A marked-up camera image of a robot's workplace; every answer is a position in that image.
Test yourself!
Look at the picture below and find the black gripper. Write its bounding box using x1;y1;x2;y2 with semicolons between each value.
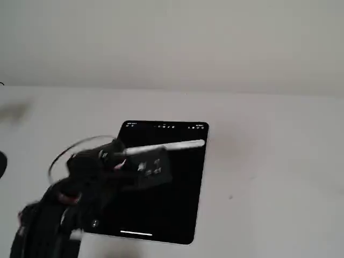
66;139;137;192

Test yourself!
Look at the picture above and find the thin black looped cable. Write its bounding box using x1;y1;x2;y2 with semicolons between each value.
48;135;117;184

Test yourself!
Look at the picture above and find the black glass cooktop panel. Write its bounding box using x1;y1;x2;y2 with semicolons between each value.
80;120;210;246

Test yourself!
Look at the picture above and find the dark round object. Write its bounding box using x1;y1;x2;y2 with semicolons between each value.
0;151;8;178

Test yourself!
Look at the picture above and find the white apple pencil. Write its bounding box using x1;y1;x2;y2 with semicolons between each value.
124;139;206;156

